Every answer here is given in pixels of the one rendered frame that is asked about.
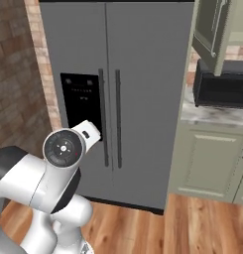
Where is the plain grey fridge door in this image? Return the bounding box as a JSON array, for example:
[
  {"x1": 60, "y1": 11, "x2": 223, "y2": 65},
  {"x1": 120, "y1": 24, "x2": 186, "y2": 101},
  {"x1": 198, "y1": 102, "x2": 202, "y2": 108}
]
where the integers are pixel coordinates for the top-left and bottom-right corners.
[{"x1": 104, "y1": 1, "x2": 195, "y2": 210}]

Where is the grey fridge door with dispenser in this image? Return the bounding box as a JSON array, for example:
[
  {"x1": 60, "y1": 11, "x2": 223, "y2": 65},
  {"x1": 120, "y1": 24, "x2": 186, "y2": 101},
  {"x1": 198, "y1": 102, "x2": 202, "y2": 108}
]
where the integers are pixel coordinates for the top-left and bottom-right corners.
[{"x1": 39, "y1": 1, "x2": 115, "y2": 201}]

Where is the wide green base cupboard door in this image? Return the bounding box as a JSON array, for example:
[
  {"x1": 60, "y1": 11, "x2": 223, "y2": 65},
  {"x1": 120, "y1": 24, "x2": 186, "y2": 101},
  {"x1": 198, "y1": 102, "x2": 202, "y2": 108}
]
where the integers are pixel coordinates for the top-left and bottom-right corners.
[{"x1": 182, "y1": 129, "x2": 243, "y2": 200}]

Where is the black microwave oven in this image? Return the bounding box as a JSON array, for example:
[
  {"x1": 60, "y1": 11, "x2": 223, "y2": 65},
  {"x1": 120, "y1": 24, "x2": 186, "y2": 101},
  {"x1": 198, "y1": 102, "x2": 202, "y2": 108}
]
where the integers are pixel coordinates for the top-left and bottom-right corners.
[{"x1": 192, "y1": 59, "x2": 243, "y2": 109}]

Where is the narrow green base cupboard door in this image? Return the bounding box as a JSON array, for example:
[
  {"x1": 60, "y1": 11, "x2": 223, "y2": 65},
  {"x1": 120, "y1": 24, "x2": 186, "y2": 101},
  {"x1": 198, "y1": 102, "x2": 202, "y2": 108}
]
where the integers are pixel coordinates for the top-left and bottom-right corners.
[{"x1": 233, "y1": 138, "x2": 243, "y2": 205}]

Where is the dark fridge door handle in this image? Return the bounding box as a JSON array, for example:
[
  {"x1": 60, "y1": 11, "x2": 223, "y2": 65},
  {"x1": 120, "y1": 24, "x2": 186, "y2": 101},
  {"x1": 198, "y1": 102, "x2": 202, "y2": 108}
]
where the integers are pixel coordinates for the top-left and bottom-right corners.
[
  {"x1": 114, "y1": 68, "x2": 123, "y2": 170},
  {"x1": 97, "y1": 67, "x2": 110, "y2": 168}
]

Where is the green wall cupboard door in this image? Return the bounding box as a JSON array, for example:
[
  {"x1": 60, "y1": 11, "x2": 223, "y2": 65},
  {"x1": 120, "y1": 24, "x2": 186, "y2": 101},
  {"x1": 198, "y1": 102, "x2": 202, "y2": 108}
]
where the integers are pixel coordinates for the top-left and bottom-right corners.
[{"x1": 191, "y1": 0, "x2": 240, "y2": 77}]

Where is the silver cupboard door handle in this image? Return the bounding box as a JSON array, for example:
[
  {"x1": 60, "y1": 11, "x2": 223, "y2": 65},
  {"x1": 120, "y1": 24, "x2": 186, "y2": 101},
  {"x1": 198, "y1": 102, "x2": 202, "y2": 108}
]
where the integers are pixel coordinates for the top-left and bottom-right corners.
[{"x1": 209, "y1": 0, "x2": 227, "y2": 59}]

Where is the green wall cupboard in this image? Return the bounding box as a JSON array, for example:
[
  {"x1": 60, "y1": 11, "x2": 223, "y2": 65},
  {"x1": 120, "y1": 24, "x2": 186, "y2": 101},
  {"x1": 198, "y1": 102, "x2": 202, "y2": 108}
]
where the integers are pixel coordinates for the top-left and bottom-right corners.
[{"x1": 227, "y1": 0, "x2": 243, "y2": 47}]

